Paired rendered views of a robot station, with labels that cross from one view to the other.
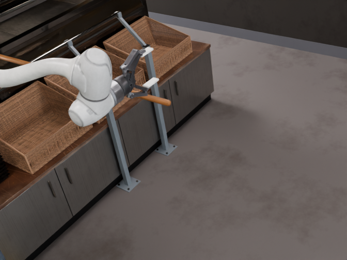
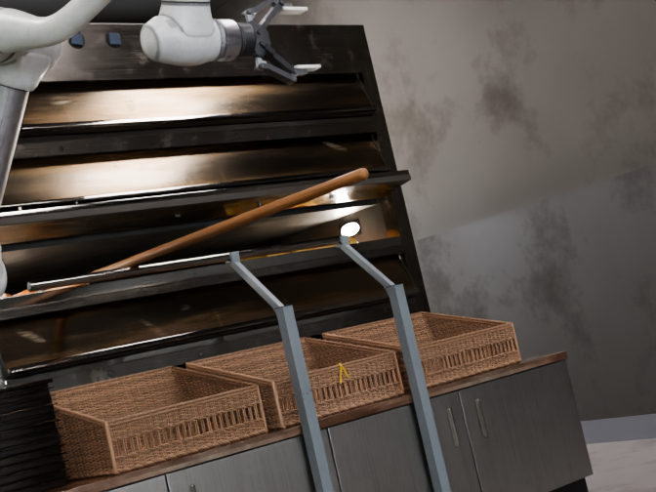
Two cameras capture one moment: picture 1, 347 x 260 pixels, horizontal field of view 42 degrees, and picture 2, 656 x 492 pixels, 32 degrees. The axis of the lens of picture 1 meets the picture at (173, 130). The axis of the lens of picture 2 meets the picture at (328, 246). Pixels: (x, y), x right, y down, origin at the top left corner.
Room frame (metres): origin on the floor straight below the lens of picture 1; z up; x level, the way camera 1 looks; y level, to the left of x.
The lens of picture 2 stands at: (-0.91, -0.24, 0.80)
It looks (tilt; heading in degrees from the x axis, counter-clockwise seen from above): 5 degrees up; 8
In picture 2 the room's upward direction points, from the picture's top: 13 degrees counter-clockwise
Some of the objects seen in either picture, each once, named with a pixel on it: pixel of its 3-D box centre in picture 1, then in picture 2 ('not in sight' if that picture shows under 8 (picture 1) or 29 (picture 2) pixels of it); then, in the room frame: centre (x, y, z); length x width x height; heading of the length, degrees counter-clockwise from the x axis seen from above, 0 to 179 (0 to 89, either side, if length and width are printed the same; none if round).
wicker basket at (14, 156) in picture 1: (35, 124); (146, 414); (2.55, 0.90, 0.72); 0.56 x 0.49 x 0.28; 139
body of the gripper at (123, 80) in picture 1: (125, 83); (250, 39); (1.49, 0.15, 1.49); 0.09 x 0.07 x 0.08; 136
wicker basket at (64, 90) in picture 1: (96, 82); (294, 378); (2.98, 0.50, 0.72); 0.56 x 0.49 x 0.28; 139
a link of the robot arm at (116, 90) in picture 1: (111, 93); (222, 40); (1.43, 0.20, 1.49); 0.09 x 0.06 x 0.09; 46
